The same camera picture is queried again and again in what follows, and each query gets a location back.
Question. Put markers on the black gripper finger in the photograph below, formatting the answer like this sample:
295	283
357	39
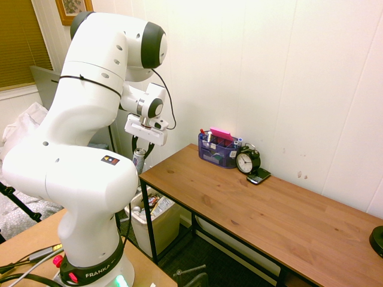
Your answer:
150	148
135	143

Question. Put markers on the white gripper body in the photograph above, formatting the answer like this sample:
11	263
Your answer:
145	133

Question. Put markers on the white printed drink can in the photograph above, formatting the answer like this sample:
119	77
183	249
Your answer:
139	163

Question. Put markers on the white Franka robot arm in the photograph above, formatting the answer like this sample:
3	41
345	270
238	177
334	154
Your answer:
83	185

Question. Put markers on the white plastic trash bin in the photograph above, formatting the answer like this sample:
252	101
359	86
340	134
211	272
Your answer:
167	227

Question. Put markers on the dark snack wrapper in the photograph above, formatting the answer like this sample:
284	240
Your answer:
153	199

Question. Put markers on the red pen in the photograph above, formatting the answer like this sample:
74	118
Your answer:
202	131

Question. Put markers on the white crumpled wrapper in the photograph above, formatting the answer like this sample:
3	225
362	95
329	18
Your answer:
161	205

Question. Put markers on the purple translucent desk organizer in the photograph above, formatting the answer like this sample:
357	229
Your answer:
217	154

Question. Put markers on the pink sticky note pad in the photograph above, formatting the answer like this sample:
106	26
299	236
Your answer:
221	133

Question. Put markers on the blue capped marker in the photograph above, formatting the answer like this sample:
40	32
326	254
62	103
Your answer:
240	141

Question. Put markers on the black twin-bell alarm clock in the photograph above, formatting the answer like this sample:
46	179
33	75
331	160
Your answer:
249	160

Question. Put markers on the black keypad smartphone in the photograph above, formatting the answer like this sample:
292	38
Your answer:
259	176

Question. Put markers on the white plastic bag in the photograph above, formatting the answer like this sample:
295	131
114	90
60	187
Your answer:
24	125

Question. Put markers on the black tripod stand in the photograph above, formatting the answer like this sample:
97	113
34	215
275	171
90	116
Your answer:
21	204

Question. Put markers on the black metal clamp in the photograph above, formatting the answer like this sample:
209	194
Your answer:
194	279

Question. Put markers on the white patterned bed blanket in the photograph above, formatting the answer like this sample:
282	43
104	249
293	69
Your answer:
18	218

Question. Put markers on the wooden framed picture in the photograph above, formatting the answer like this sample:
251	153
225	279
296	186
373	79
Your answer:
74	12

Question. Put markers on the red round stop button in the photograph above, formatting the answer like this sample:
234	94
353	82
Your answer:
57	261

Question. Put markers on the brown window blind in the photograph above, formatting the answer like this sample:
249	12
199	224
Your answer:
21	42

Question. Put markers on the black round lamp base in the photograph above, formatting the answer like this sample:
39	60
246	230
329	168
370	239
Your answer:
377	242

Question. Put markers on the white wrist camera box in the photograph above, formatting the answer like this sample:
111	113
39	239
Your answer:
158	124

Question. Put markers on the wooden table with black frame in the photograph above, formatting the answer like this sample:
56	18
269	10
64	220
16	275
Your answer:
269	215

